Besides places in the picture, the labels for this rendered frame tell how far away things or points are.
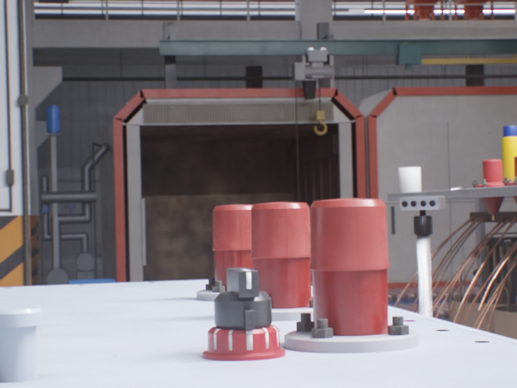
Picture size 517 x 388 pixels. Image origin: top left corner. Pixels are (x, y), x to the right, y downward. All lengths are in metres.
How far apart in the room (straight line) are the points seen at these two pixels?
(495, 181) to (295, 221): 2.66
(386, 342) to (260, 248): 0.38
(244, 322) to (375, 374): 0.15
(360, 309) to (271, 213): 0.35
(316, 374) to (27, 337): 0.22
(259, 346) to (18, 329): 0.21
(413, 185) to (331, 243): 3.57
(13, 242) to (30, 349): 10.69
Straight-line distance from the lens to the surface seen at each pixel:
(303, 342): 1.11
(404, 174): 4.68
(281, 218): 1.44
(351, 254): 1.11
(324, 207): 1.12
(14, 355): 0.98
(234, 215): 1.76
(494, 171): 4.07
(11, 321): 0.97
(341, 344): 1.09
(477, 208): 4.64
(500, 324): 4.09
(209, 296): 1.75
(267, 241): 1.44
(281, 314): 1.41
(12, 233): 11.67
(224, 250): 1.77
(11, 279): 11.69
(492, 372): 0.96
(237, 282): 1.05
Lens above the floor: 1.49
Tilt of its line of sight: 1 degrees up
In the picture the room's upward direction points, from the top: 1 degrees counter-clockwise
